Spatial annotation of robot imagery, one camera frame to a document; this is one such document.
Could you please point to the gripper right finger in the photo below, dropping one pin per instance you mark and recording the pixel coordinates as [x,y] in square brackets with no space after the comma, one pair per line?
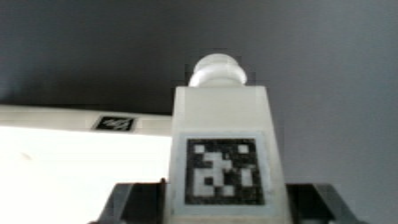
[316,204]

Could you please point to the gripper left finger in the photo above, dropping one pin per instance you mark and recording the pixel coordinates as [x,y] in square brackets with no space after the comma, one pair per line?
[133,205]

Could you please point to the white leg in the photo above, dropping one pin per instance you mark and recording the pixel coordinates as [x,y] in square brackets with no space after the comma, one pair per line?
[225,182]

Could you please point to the white square table top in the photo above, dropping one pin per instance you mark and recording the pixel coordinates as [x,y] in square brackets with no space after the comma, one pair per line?
[71,152]

